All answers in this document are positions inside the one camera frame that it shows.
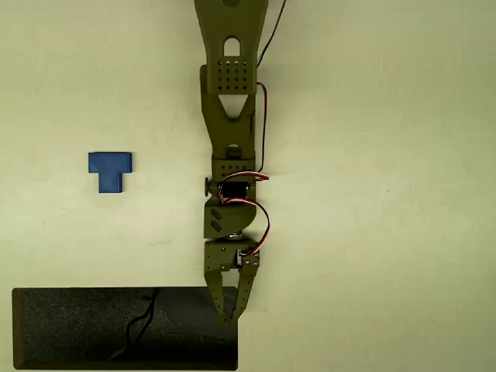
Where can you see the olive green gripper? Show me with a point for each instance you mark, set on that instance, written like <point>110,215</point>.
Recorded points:
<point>222,257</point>

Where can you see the blue T-shaped block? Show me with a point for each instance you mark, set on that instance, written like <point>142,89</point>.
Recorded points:
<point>110,170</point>

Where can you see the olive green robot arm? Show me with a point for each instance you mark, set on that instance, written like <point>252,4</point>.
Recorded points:
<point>228,128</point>

